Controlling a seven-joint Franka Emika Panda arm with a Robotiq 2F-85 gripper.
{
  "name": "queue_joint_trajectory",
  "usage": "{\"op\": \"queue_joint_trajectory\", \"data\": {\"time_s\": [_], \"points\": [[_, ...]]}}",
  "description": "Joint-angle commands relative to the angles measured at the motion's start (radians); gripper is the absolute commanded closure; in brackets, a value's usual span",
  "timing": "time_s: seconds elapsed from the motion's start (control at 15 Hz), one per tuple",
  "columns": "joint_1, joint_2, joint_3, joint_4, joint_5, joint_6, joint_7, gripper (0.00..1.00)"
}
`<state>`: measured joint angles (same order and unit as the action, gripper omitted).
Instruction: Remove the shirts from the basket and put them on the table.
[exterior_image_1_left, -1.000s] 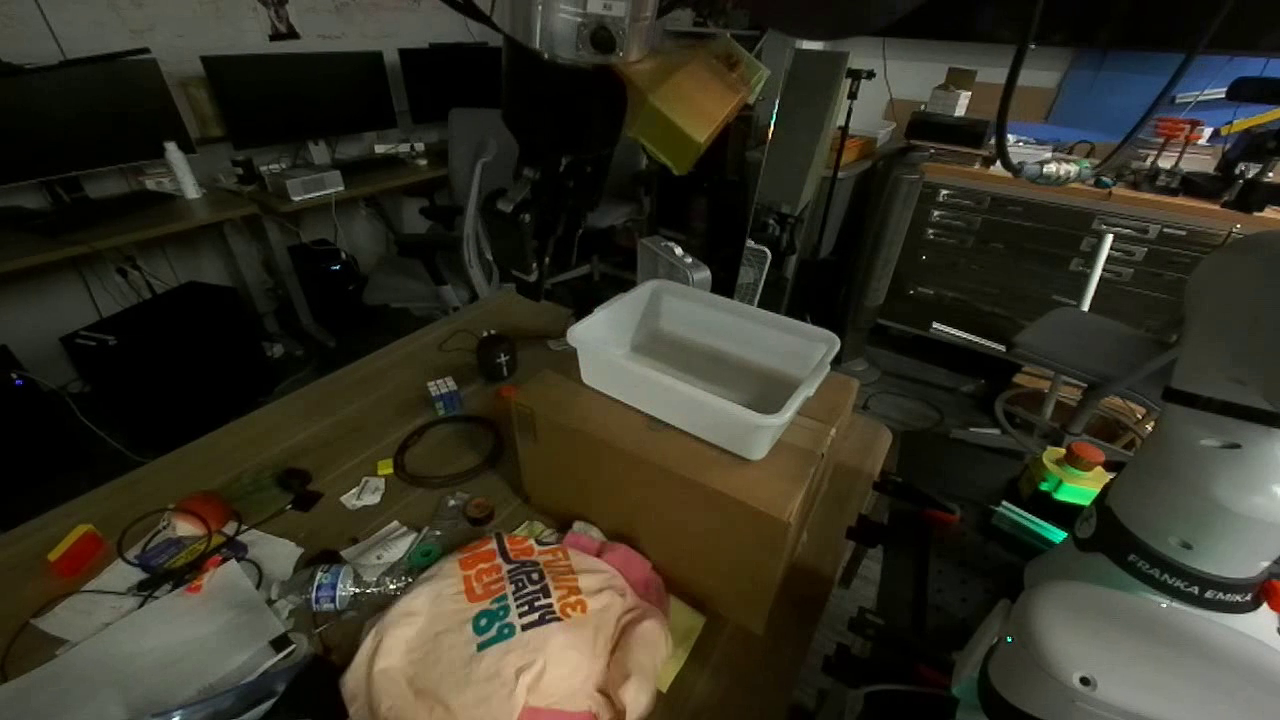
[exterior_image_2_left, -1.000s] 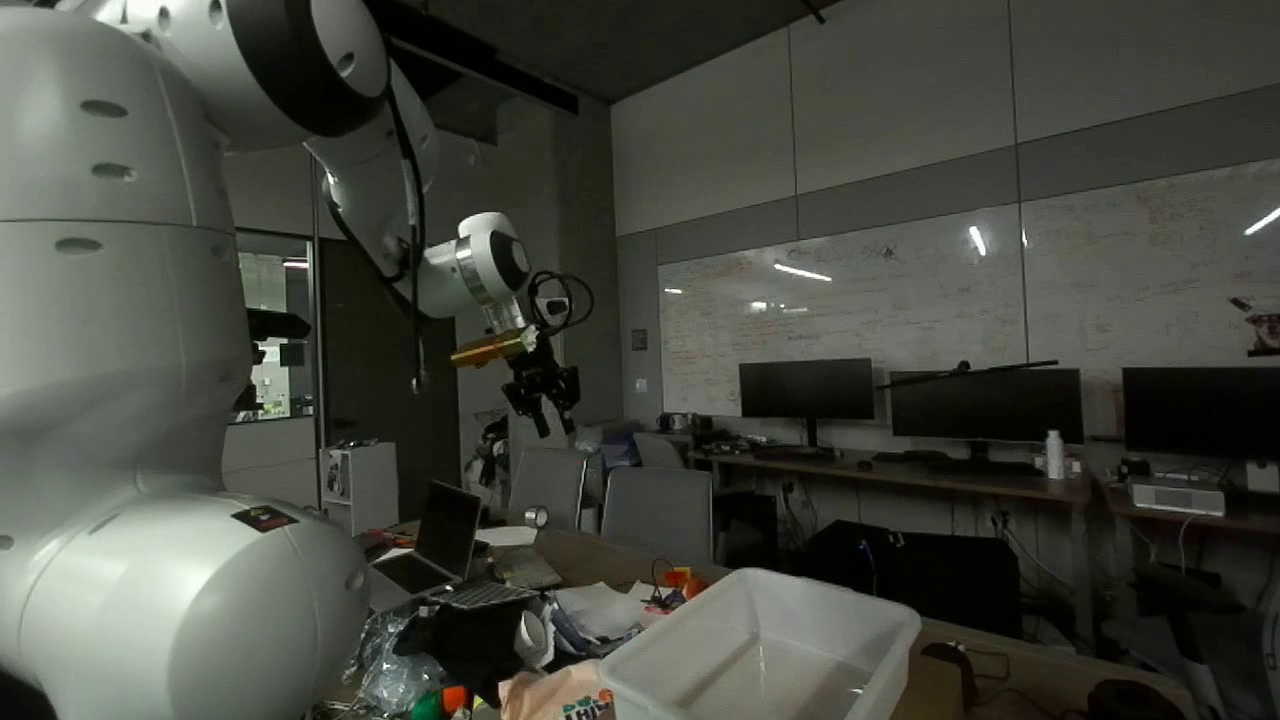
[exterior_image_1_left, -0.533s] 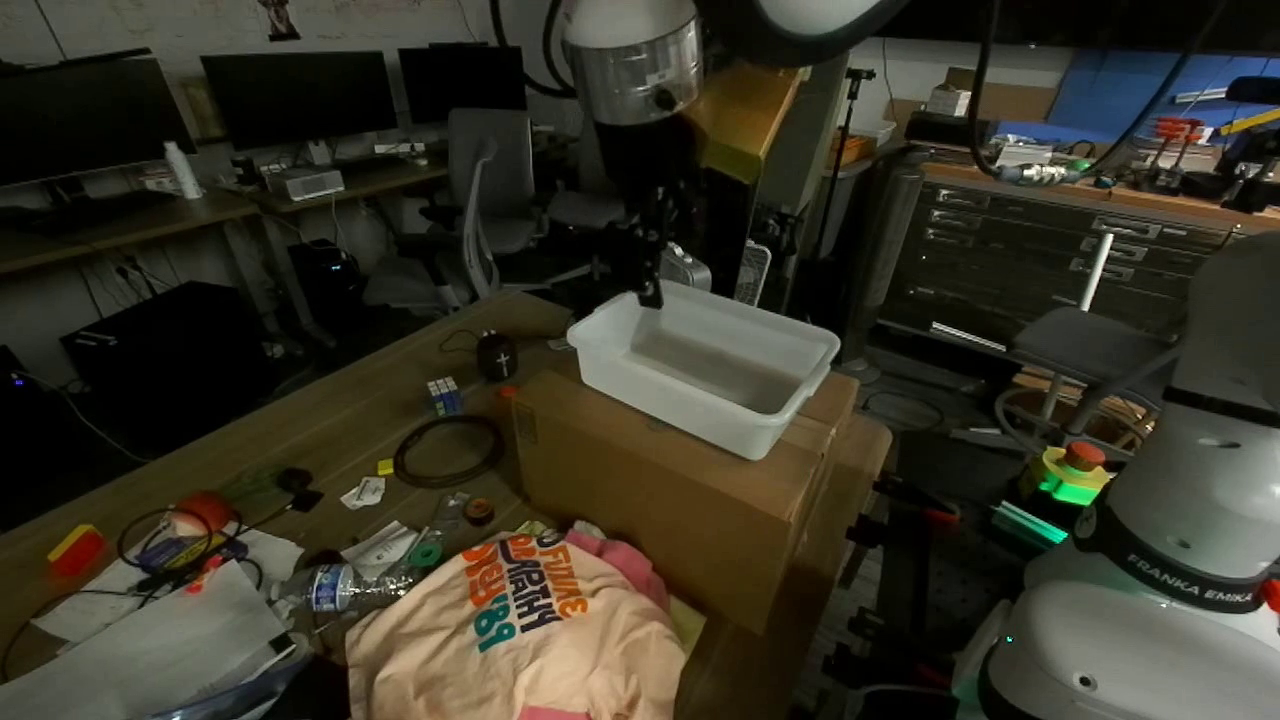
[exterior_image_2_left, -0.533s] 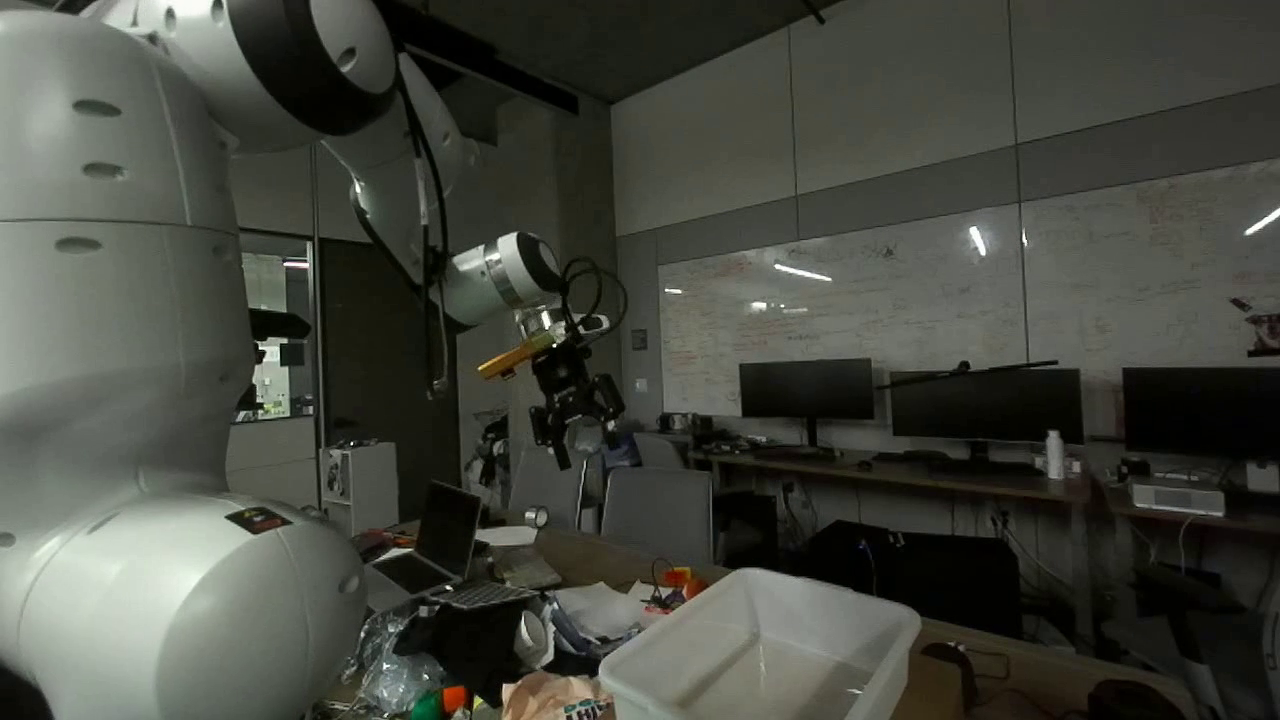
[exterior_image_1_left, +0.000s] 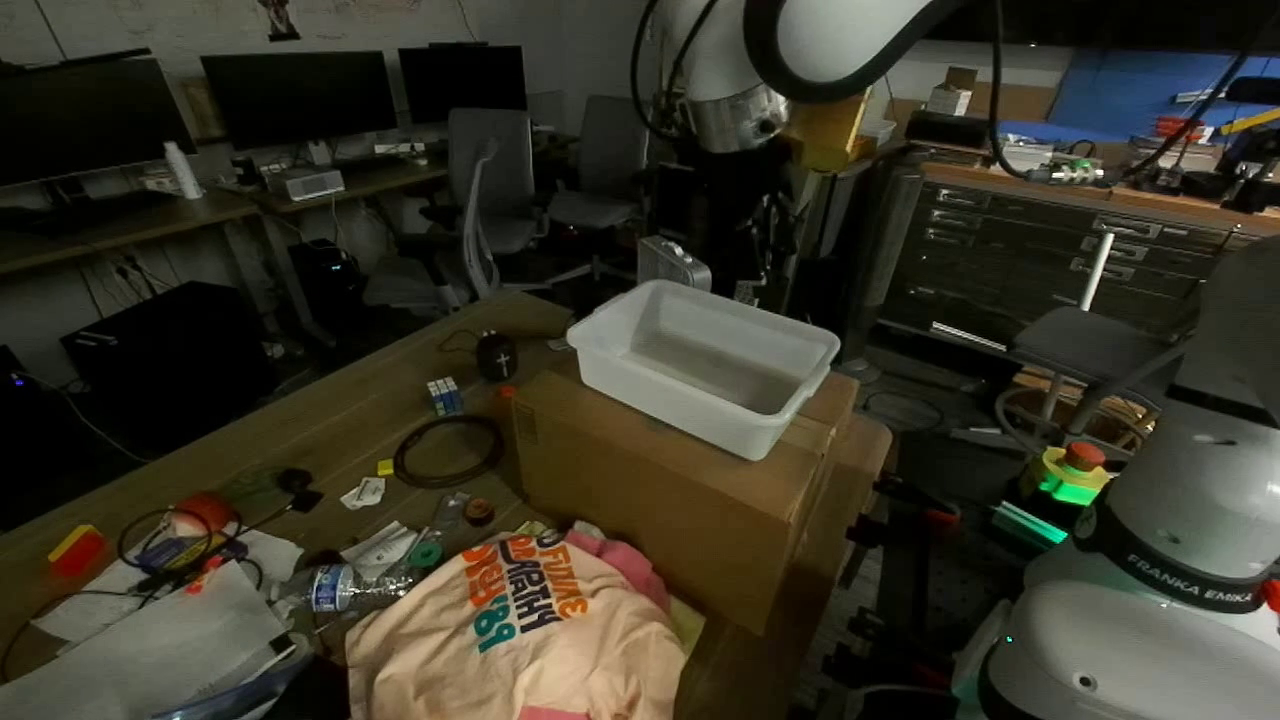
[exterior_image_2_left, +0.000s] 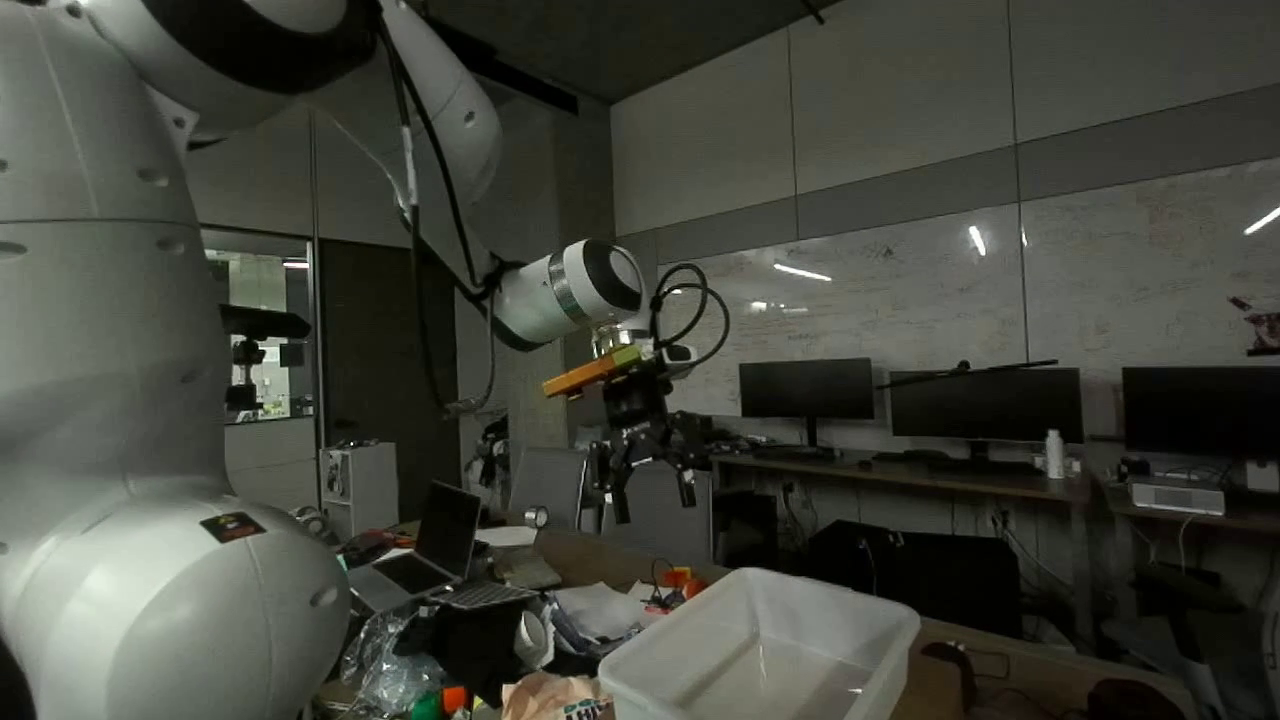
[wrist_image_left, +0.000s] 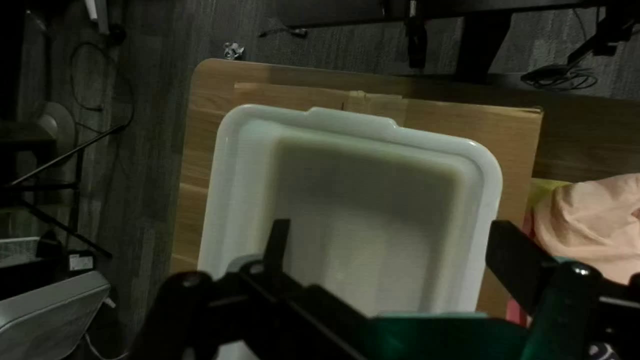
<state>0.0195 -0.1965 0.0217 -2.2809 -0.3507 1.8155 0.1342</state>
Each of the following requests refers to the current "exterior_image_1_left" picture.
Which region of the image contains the cardboard box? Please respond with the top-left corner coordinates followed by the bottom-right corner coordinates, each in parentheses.
top-left (514, 368), bottom-right (894, 720)

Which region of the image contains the pink shirt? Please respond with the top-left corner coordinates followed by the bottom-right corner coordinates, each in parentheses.
top-left (517, 528), bottom-right (690, 720)

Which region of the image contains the white spray bottle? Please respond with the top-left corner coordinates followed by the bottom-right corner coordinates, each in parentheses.
top-left (165, 141), bottom-right (205, 200)

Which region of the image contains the black computer monitor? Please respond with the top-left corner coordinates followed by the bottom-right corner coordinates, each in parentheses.
top-left (0, 61), bottom-right (191, 184)
top-left (200, 51), bottom-right (397, 150)
top-left (401, 44), bottom-right (530, 126)

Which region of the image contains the grey office chair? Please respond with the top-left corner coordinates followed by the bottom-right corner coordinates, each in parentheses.
top-left (450, 107), bottom-right (595, 297)

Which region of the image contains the rubiks cube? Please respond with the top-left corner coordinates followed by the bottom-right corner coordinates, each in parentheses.
top-left (426, 377), bottom-right (463, 417)

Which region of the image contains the peach printed t-shirt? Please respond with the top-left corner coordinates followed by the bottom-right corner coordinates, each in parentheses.
top-left (341, 528), bottom-right (691, 720)

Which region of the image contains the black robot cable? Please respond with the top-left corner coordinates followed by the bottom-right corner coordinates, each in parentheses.
top-left (986, 0), bottom-right (1280, 192)

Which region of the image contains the white plastic basket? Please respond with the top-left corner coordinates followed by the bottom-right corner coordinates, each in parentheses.
top-left (567, 281), bottom-right (841, 462)

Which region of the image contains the black round ring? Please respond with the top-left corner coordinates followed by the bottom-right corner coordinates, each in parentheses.
top-left (392, 412), bottom-right (507, 492)

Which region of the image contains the red emergency stop button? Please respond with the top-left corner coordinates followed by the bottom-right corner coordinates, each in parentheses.
top-left (1023, 440), bottom-right (1114, 510)

